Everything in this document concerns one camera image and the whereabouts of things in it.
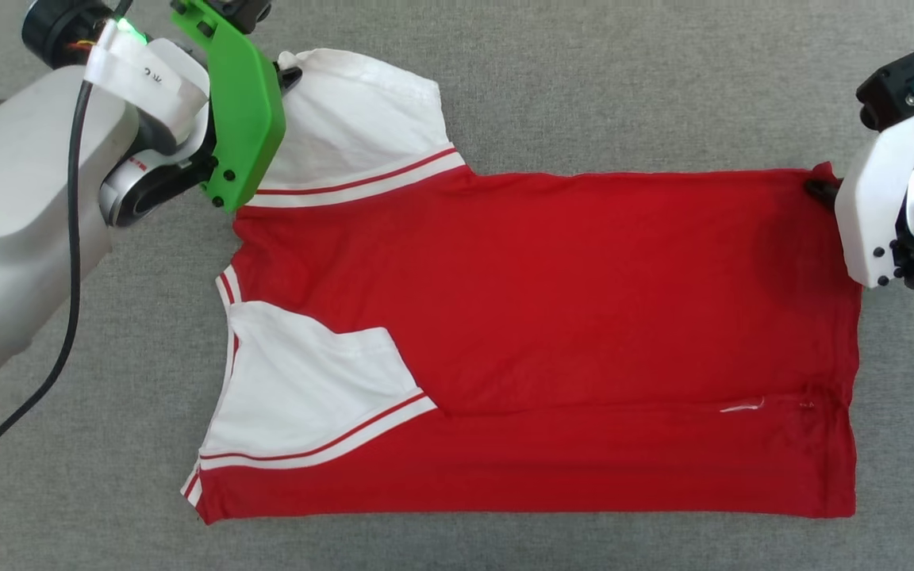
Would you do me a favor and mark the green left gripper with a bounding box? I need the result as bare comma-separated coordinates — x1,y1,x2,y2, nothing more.
21,0,304,213

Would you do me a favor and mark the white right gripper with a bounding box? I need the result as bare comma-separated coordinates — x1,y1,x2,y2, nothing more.
804,102,914,308

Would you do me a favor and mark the red and white t-shirt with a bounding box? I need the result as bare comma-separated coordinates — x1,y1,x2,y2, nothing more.
179,48,864,527

